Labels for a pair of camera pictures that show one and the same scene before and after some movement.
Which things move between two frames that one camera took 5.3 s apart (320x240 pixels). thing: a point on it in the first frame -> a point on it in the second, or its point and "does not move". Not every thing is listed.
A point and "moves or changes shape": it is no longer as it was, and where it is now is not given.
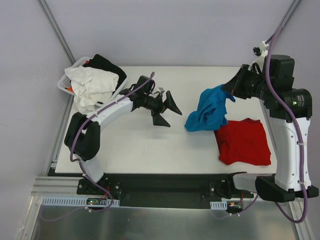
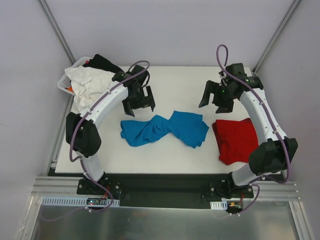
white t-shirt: [89, 86] does not move
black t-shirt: [99, 62] does not move
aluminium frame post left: [50, 17] does not move
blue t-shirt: [210, 114] moves or changes shape
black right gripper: [240, 81] -> [217, 97]
